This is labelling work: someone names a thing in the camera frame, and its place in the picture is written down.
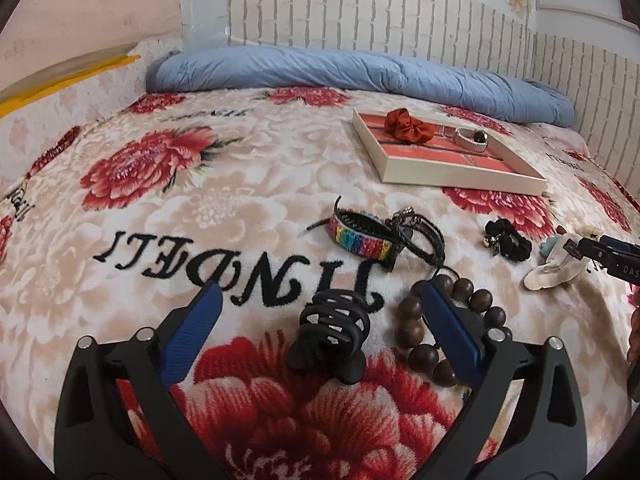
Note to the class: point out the black hair claw clip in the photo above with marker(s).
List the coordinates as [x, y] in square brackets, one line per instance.
[330, 330]

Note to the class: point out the white hair claw clip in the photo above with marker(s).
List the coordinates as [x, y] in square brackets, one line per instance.
[547, 275]

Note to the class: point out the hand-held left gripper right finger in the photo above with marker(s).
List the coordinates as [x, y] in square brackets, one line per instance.
[452, 332]

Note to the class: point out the floral printed blanket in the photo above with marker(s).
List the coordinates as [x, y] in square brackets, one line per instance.
[240, 185]

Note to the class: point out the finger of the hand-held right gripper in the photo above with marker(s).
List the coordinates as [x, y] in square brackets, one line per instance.
[620, 243]
[587, 251]

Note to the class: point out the rolled blue duvet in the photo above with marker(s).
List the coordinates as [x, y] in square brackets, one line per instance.
[350, 67]

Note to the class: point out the clear plastic sheet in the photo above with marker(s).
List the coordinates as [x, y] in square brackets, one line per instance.
[205, 10]

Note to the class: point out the yellow cloth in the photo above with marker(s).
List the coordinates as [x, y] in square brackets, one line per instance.
[50, 87]

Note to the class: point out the red scrunchie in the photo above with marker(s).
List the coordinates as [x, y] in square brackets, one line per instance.
[405, 122]

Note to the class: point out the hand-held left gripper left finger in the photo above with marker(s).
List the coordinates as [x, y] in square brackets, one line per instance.
[192, 332]

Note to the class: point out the black scrunchie with charm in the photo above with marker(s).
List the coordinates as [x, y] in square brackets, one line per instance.
[515, 247]

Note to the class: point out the person's right hand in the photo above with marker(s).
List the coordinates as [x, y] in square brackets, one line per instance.
[635, 332]

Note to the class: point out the cream jewelry tray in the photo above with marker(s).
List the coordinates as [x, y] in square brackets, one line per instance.
[450, 174]

